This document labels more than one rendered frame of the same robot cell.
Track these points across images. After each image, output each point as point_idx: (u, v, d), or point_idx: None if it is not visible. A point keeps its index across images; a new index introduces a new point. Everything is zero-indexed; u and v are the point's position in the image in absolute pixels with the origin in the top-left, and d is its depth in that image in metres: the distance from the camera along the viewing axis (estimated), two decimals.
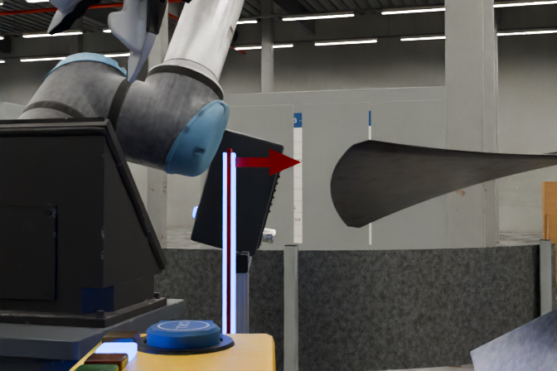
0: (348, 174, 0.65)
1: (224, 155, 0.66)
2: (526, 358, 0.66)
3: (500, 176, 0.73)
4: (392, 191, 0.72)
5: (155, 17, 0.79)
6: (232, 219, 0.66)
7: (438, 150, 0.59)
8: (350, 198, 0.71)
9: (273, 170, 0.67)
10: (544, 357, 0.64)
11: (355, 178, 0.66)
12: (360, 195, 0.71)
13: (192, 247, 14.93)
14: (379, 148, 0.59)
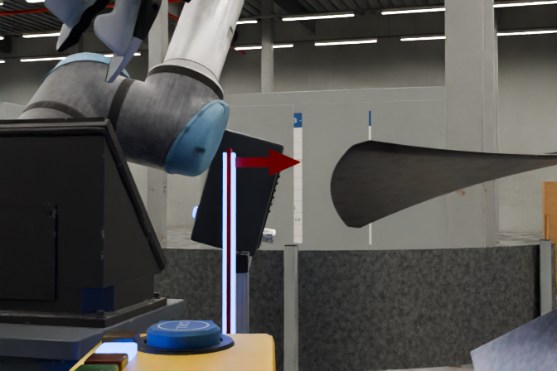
0: (348, 174, 0.65)
1: (224, 155, 0.66)
2: (526, 358, 0.66)
3: (500, 176, 0.73)
4: (392, 191, 0.72)
5: (144, 23, 0.80)
6: (232, 219, 0.66)
7: (438, 150, 0.59)
8: (350, 198, 0.71)
9: (273, 170, 0.67)
10: (544, 357, 0.64)
11: (355, 178, 0.66)
12: (360, 195, 0.71)
13: (192, 247, 14.93)
14: (379, 148, 0.59)
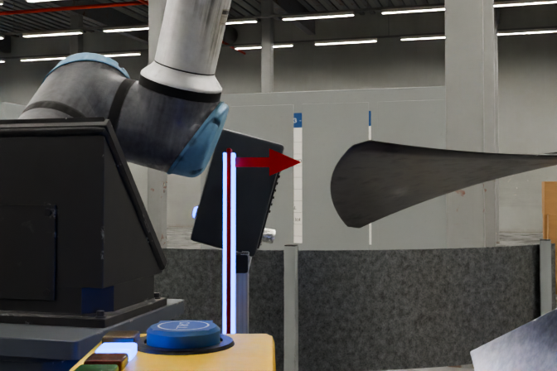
0: (348, 174, 0.65)
1: (224, 155, 0.66)
2: (526, 358, 0.66)
3: (500, 176, 0.73)
4: (392, 191, 0.72)
5: None
6: (232, 219, 0.66)
7: (438, 150, 0.59)
8: (350, 198, 0.71)
9: (273, 170, 0.67)
10: (544, 357, 0.64)
11: (355, 178, 0.66)
12: (360, 195, 0.71)
13: (192, 247, 14.93)
14: (379, 148, 0.59)
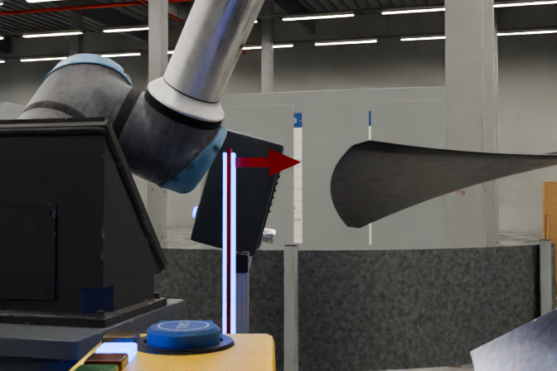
0: (348, 174, 0.65)
1: (224, 155, 0.66)
2: (526, 358, 0.66)
3: (500, 176, 0.73)
4: (392, 191, 0.72)
5: None
6: (232, 219, 0.66)
7: (438, 150, 0.59)
8: (350, 198, 0.71)
9: (273, 170, 0.67)
10: (544, 357, 0.64)
11: (355, 178, 0.66)
12: (360, 195, 0.71)
13: (192, 247, 14.93)
14: (379, 148, 0.59)
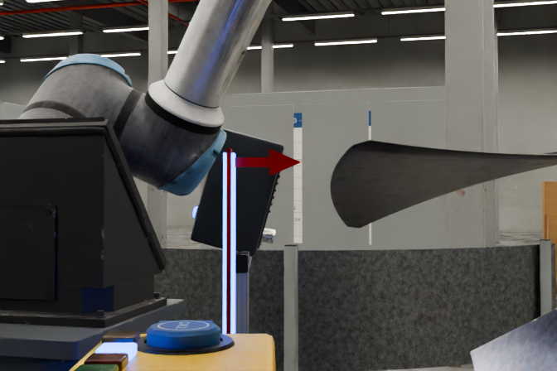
0: (348, 174, 0.65)
1: (224, 155, 0.66)
2: (526, 358, 0.66)
3: (500, 176, 0.73)
4: (392, 191, 0.72)
5: None
6: (232, 219, 0.66)
7: (438, 150, 0.59)
8: (350, 198, 0.71)
9: (273, 170, 0.67)
10: (544, 357, 0.64)
11: (355, 178, 0.66)
12: (360, 195, 0.71)
13: (192, 247, 14.93)
14: (379, 148, 0.59)
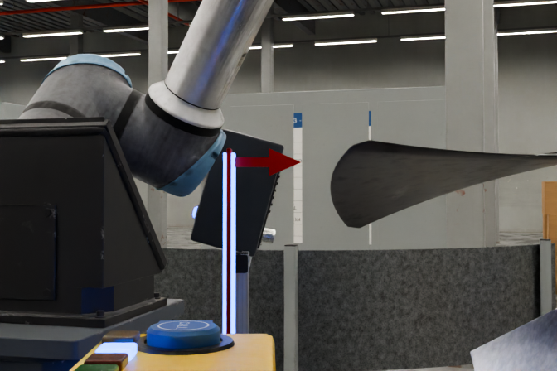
0: (348, 174, 0.65)
1: (224, 155, 0.66)
2: (526, 358, 0.66)
3: (500, 176, 0.73)
4: (392, 191, 0.72)
5: None
6: (232, 219, 0.66)
7: (438, 150, 0.59)
8: (350, 198, 0.71)
9: (273, 170, 0.67)
10: (544, 357, 0.64)
11: (355, 178, 0.66)
12: (360, 195, 0.71)
13: (192, 247, 14.93)
14: (379, 148, 0.59)
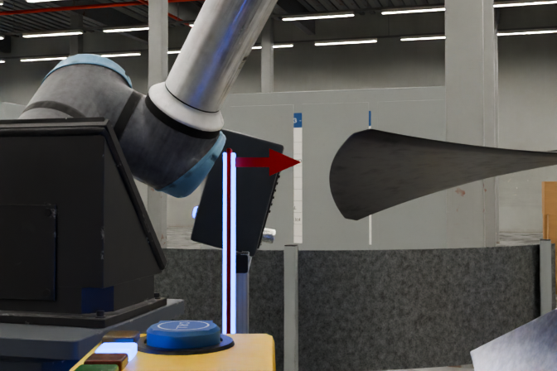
0: (347, 163, 0.65)
1: (224, 155, 0.66)
2: (526, 358, 0.66)
3: (499, 174, 0.73)
4: (391, 184, 0.72)
5: None
6: (232, 219, 0.66)
7: (438, 142, 0.59)
8: (348, 189, 0.71)
9: (273, 170, 0.67)
10: (544, 357, 0.64)
11: (354, 168, 0.66)
12: (358, 186, 0.71)
13: (192, 247, 14.93)
14: (379, 137, 0.59)
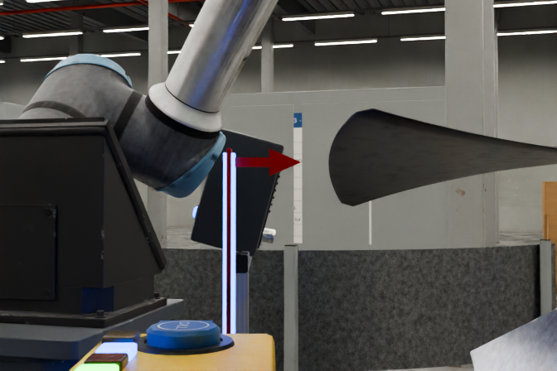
0: (348, 144, 0.65)
1: (224, 155, 0.66)
2: (526, 358, 0.66)
3: (498, 169, 0.73)
4: (390, 171, 0.72)
5: None
6: (232, 219, 0.66)
7: (440, 127, 0.59)
8: (347, 172, 0.72)
9: (273, 170, 0.67)
10: (544, 357, 0.64)
11: (354, 150, 0.66)
12: (357, 171, 0.71)
13: (192, 247, 14.93)
14: (381, 118, 0.59)
